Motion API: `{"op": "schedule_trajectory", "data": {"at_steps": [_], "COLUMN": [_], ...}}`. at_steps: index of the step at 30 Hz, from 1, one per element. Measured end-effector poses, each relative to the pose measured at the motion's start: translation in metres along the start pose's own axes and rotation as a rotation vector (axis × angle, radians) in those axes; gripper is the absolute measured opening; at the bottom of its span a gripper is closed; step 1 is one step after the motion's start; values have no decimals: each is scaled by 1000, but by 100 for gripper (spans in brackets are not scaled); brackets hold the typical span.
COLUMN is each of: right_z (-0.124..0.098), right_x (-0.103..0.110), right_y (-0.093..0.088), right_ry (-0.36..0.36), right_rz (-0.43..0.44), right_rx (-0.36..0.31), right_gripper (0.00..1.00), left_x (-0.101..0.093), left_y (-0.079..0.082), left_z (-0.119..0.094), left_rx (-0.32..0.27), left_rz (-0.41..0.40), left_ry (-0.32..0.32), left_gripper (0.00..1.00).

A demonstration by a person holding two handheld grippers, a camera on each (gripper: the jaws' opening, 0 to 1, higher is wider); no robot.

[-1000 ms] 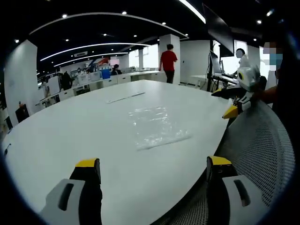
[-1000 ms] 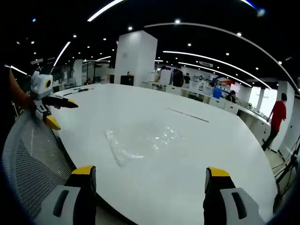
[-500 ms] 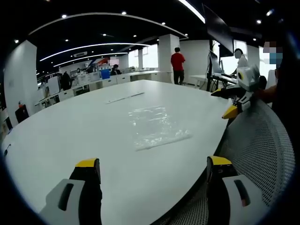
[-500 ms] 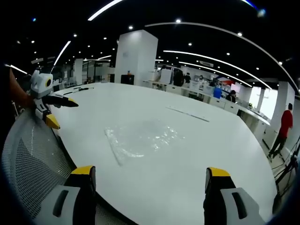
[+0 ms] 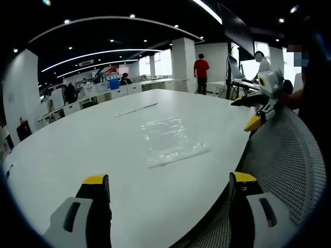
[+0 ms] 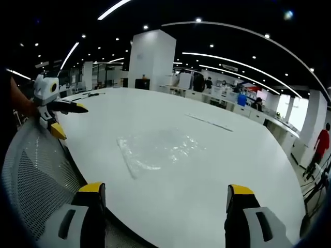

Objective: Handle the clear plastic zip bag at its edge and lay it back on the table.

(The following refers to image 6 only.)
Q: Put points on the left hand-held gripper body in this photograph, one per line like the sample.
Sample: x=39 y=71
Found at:
x=44 y=93

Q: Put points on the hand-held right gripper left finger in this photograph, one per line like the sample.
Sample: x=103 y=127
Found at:
x=77 y=227

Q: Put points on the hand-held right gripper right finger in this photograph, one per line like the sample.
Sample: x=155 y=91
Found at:
x=245 y=227

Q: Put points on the clear food packaging bag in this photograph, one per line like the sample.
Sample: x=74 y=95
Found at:
x=141 y=157
x=181 y=144

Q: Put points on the dark tool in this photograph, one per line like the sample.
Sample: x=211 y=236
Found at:
x=93 y=94

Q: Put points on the grey mesh chair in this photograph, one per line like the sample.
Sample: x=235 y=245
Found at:
x=38 y=175

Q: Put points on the black cabinet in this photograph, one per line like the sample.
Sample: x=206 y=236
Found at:
x=142 y=84

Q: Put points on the white square pillar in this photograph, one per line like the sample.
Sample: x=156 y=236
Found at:
x=151 y=59

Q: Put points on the clear plastic strip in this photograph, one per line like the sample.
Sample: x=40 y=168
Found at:
x=209 y=122

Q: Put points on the row of white counters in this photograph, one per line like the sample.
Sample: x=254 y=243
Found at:
x=258 y=116

